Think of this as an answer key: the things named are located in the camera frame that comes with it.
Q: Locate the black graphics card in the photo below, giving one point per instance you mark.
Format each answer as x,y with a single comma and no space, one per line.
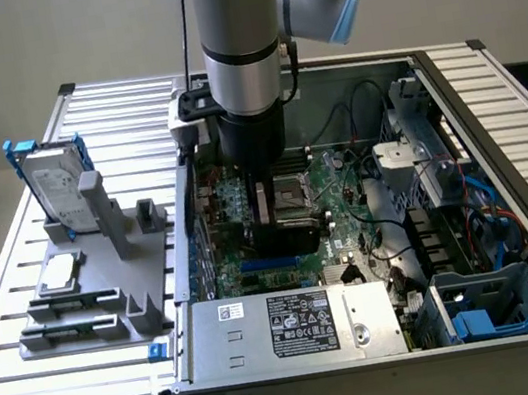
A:
293,238

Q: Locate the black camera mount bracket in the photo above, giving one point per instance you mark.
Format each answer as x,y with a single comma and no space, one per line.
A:
195,102

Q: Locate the blue drive cage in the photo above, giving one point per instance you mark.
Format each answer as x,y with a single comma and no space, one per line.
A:
512,285

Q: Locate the blue expansion slot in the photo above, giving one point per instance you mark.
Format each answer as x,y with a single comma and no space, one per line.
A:
265,263

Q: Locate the silver power supply unit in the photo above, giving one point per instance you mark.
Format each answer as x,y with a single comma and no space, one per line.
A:
216,337

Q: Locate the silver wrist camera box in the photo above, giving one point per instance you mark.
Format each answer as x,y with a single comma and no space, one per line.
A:
186,124

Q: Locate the blue disk bracket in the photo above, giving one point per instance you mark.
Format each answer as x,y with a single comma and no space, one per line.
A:
473,325

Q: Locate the silver chipset heat sink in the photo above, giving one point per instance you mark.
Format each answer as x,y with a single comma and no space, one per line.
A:
338,276

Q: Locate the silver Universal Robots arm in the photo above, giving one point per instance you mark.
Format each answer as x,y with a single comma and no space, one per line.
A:
234,20

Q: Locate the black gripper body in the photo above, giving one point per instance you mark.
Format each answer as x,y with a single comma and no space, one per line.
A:
254,136

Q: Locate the blue disk caddy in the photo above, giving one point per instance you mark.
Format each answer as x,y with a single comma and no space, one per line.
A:
25,146

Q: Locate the silver hard disk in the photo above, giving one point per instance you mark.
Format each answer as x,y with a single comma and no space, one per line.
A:
57,186

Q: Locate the silver CPU chip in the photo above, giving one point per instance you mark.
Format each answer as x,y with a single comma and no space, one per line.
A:
59,269

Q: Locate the green motherboard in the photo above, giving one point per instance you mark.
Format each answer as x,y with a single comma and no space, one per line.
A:
341,205

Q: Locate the grey parts rack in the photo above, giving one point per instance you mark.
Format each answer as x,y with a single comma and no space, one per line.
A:
104,275

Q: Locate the metal drive cage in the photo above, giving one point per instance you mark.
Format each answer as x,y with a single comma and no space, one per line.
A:
418,151

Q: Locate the metal CPU socket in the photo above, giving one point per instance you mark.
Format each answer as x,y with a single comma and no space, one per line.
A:
294,192

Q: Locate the small blue clip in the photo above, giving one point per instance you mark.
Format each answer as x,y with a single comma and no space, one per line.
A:
157,352

